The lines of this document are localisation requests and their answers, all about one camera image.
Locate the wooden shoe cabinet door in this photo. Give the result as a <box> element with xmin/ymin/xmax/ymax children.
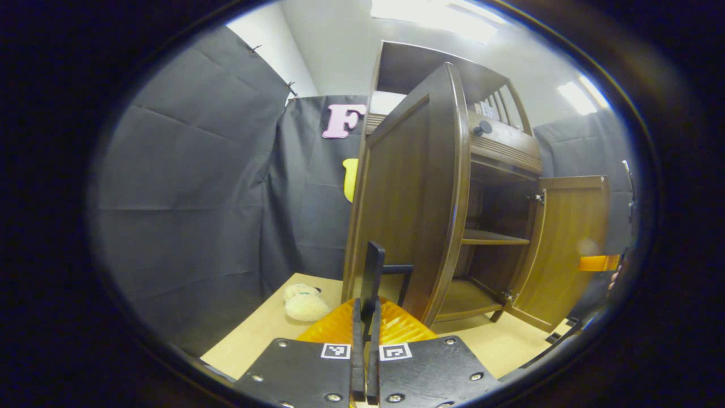
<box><xmin>503</xmin><ymin>175</ymin><xmax>612</xmax><ymax>334</ymax></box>
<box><xmin>342</xmin><ymin>62</ymin><xmax>472</xmax><ymax>329</ymax></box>

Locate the black metal stand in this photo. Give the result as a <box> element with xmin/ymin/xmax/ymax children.
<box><xmin>621</xmin><ymin>160</ymin><xmax>636</xmax><ymax>223</ymax></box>

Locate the ceiling light panel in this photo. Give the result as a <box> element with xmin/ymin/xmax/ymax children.
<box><xmin>371</xmin><ymin>0</ymin><xmax>508</xmax><ymax>45</ymax></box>
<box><xmin>557</xmin><ymin>76</ymin><xmax>612</xmax><ymax>116</ymax></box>

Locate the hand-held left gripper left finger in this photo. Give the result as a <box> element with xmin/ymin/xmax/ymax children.
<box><xmin>234</xmin><ymin>297</ymin><xmax>366</xmax><ymax>408</ymax></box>

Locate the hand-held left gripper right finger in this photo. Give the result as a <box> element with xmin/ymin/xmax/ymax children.
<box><xmin>367</xmin><ymin>299</ymin><xmax>503</xmax><ymax>408</ymax></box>

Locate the cream plush toy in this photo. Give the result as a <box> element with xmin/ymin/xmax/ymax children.
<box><xmin>283</xmin><ymin>283</ymin><xmax>331</xmax><ymax>323</ymax></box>

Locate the wooden double-door shoe cabinet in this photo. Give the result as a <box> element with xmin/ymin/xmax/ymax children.
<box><xmin>362</xmin><ymin>40</ymin><xmax>545</xmax><ymax>336</ymax></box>

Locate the black backdrop cloth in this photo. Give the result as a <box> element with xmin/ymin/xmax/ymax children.
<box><xmin>91</xmin><ymin>25</ymin><xmax>635</xmax><ymax>358</ymax></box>

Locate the wooden drawer with black knob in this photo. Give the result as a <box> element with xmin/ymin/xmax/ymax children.
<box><xmin>365</xmin><ymin>110</ymin><xmax>544</xmax><ymax>176</ymax></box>

